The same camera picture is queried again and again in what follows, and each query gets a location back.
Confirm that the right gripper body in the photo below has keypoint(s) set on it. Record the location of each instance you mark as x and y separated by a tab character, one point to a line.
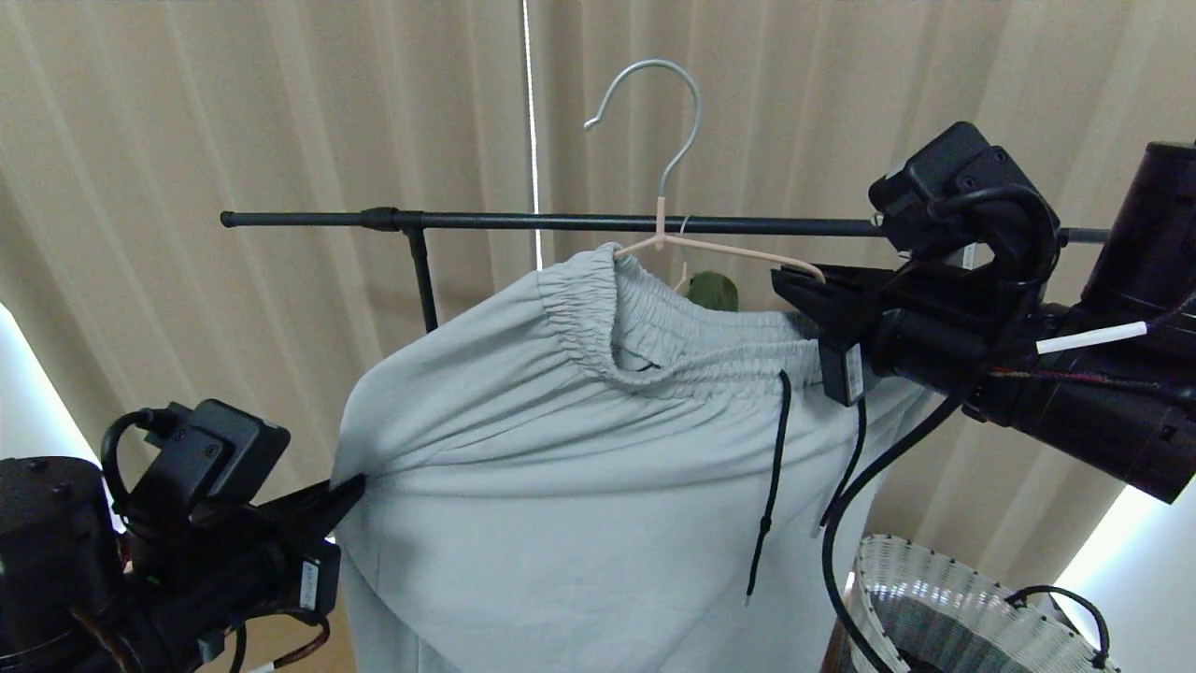
934	346

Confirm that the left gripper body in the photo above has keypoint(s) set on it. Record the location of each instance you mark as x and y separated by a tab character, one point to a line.
234	579

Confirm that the pink clothes hanger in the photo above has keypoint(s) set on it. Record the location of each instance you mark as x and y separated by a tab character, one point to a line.
683	252
738	250

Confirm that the green long-sleeved shirt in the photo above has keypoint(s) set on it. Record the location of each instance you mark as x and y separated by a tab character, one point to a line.
715	290

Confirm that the pale grey garment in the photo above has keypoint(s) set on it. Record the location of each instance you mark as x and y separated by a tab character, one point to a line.
561	514

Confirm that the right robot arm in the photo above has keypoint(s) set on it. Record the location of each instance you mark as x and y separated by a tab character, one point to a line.
1121	393

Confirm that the white laundry basket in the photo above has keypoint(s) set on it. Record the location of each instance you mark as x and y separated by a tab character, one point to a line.
944	608

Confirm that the black clothes rack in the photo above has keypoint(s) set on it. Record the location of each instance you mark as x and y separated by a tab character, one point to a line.
308	220

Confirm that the beige curtain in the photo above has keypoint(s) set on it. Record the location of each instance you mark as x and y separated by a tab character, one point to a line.
234	112

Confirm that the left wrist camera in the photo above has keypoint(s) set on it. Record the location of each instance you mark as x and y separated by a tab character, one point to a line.
215	458

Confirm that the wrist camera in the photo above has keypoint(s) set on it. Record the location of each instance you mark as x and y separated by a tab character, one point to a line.
215	458
953	187

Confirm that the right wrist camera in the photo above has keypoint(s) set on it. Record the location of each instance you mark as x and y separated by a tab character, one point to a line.
953	187

